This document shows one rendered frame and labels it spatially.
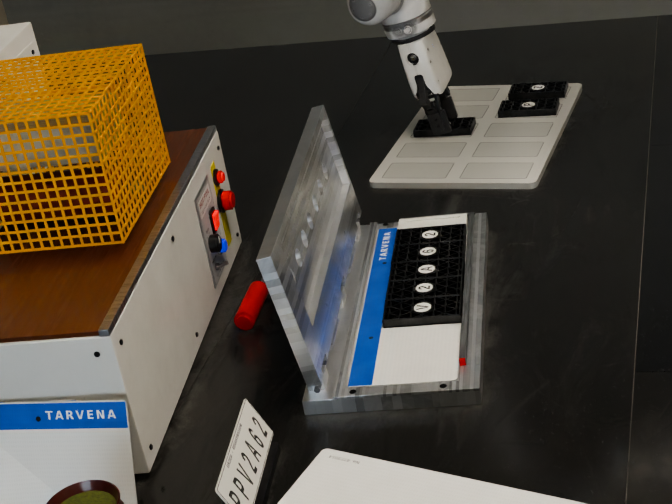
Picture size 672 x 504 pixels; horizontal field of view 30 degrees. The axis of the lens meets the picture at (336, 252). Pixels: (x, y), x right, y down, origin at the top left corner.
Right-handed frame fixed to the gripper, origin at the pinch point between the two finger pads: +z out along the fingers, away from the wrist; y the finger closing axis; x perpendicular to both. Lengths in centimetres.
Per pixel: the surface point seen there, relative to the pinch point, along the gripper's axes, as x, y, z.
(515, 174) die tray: -13.8, -18.2, 5.5
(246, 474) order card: 3, -95, 0
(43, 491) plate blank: 25, -99, -5
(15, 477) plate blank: 28, -98, -7
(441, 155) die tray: -0.9, -10.1, 2.8
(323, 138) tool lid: 4.9, -38.4, -15.0
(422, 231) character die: -4.4, -39.5, 1.7
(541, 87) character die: -14.1, 14.2, 4.3
